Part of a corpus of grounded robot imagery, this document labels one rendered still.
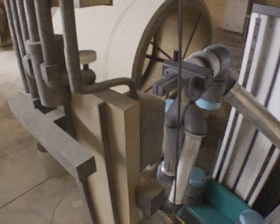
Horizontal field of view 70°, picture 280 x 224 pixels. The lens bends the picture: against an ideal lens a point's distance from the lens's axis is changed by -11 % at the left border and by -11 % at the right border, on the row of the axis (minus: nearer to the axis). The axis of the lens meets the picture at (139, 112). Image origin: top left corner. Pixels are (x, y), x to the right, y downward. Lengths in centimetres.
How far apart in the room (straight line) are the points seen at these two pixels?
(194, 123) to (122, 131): 76
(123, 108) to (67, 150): 13
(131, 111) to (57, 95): 17
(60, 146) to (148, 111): 18
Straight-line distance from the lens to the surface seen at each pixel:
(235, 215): 169
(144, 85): 366
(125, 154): 42
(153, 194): 51
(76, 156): 41
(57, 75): 43
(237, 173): 156
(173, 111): 113
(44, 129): 49
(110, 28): 225
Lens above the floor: 184
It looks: 33 degrees down
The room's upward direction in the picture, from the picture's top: straight up
